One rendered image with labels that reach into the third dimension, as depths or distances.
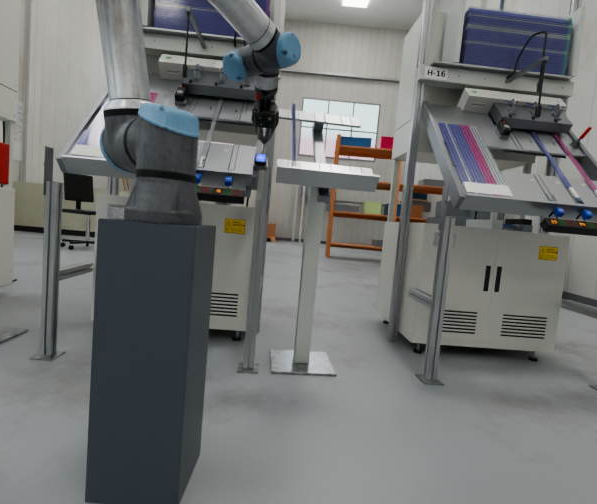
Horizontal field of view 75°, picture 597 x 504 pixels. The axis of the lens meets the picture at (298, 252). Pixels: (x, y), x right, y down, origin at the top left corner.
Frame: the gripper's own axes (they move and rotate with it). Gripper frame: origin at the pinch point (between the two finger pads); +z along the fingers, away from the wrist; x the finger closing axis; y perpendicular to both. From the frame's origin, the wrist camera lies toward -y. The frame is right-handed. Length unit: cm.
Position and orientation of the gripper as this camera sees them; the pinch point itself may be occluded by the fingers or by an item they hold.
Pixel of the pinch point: (264, 139)
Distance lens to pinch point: 142.0
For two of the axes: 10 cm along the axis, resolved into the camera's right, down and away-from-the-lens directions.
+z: -1.0, 6.6, 7.5
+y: -0.2, 7.5, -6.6
